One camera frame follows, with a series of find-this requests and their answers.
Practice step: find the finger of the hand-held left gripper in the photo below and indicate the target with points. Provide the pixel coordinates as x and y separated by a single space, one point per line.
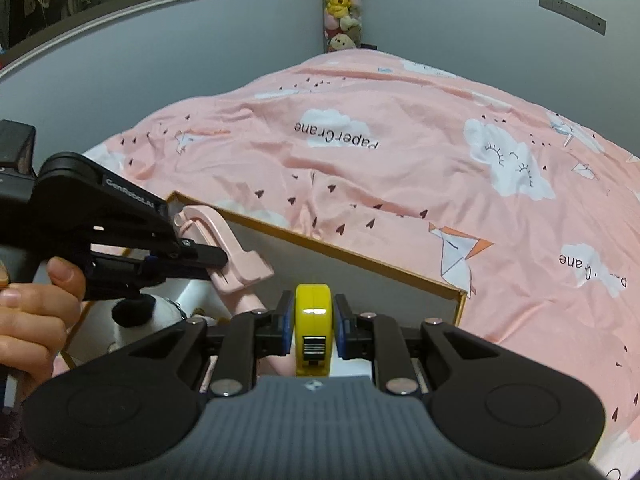
205 256
125 275

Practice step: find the grey wall plate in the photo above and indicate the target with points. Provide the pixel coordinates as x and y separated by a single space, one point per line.
570 12

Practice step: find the pink printed bedsheet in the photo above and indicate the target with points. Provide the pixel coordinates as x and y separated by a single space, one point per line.
400 170

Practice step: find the pink phone holder clamp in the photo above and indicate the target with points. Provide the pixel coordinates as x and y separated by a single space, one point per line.
235 260

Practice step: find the person's left hand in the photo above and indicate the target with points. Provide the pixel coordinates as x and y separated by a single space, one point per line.
30 330

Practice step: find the hanging column of plush toys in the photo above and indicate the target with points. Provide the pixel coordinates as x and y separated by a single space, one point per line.
340 5

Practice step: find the orange cardboard box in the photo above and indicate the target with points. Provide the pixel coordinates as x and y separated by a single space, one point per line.
350 280

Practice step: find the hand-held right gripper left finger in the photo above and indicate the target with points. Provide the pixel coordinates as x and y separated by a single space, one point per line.
287 320

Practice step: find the yellow tape measure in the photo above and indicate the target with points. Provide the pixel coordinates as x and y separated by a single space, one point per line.
312 320

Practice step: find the striped panda plush toy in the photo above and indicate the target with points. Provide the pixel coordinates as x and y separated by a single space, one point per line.
132 310

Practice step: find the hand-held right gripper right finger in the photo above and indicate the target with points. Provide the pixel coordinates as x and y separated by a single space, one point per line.
341 325

